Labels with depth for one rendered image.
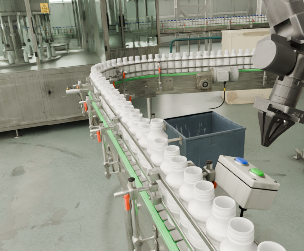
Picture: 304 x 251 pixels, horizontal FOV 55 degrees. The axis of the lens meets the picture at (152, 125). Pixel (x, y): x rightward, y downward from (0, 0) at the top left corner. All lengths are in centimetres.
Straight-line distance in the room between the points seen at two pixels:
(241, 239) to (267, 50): 35
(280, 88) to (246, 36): 438
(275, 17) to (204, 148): 80
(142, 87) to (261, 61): 198
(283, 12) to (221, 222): 44
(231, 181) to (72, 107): 366
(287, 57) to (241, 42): 439
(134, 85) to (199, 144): 128
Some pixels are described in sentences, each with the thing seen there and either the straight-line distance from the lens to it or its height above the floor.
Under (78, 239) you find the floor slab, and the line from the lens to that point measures 230.
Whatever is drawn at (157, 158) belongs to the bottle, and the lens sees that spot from 74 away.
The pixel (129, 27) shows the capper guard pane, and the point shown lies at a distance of 620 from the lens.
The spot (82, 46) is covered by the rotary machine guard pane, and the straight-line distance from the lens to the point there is 414.
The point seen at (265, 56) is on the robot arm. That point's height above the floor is 138.
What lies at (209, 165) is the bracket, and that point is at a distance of 76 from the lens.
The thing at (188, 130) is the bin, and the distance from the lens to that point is 165.
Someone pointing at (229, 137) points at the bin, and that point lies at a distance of 141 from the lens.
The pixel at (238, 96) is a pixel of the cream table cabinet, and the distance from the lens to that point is 516.
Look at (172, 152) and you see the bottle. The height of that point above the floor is 116.
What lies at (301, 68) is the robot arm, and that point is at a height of 135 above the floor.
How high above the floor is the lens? 146
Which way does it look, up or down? 20 degrees down
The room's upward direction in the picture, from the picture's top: 3 degrees counter-clockwise
